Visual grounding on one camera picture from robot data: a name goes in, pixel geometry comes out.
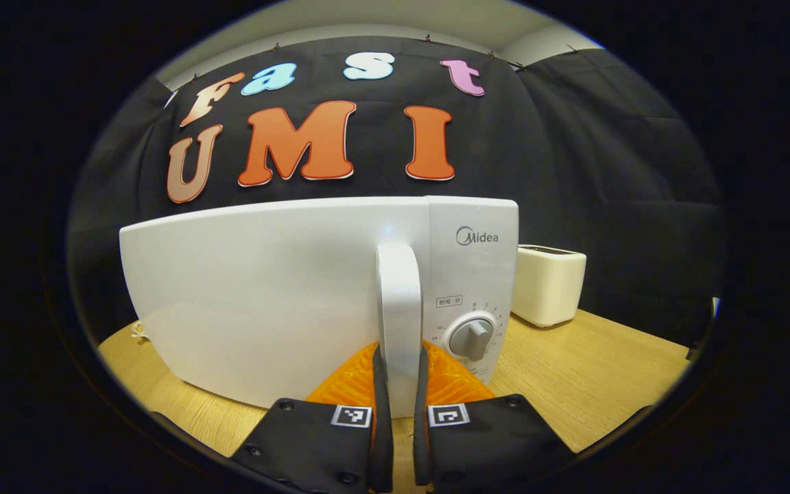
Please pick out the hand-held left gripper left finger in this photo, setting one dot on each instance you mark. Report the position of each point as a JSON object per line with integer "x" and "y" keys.
{"x": 382, "y": 425}

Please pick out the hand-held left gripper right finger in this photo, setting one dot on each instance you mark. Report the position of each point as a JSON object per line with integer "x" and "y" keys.
{"x": 421, "y": 425}

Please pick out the white toaster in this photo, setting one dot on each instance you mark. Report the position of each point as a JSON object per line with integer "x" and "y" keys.
{"x": 549, "y": 285}

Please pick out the white microwave oven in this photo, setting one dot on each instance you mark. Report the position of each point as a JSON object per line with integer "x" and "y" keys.
{"x": 265, "y": 295}

